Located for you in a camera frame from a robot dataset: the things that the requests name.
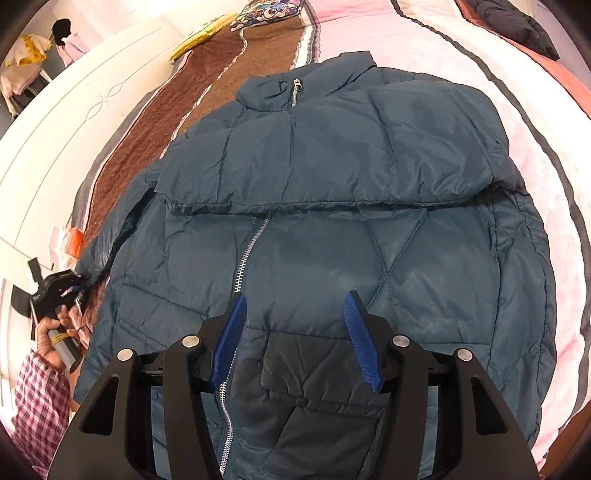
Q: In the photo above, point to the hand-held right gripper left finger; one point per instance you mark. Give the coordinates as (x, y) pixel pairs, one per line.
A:
(228, 341)

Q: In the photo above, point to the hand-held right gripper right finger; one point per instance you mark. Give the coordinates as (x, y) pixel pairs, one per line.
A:
(362, 341)

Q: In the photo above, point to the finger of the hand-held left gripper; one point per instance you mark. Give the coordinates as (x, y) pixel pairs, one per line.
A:
(76, 290)

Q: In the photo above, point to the teal puffer jacket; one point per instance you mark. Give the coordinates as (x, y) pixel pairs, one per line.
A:
(323, 230)

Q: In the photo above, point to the person's left forearm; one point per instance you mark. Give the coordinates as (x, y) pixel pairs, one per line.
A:
(39, 406)

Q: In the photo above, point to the person's left hand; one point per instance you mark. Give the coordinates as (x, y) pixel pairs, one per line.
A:
(45, 339)

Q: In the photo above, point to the orange packet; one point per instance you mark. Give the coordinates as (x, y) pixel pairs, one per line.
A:
(74, 242)

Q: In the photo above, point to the white bed headboard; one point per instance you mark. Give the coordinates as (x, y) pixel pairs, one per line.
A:
(92, 106)

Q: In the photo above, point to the cream and yellow cloth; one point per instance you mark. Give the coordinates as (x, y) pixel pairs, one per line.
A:
(23, 60)

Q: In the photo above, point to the pink hanging garment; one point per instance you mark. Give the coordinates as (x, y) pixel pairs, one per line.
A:
(73, 48)

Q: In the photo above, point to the striped brown pink blanket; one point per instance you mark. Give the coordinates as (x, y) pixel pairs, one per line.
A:
(258, 50)

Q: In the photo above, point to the cartoon printed pillow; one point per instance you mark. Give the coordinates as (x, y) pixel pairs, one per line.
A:
(265, 14)

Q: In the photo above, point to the black puffer jacket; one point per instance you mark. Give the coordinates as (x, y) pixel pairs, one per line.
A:
(517, 23)

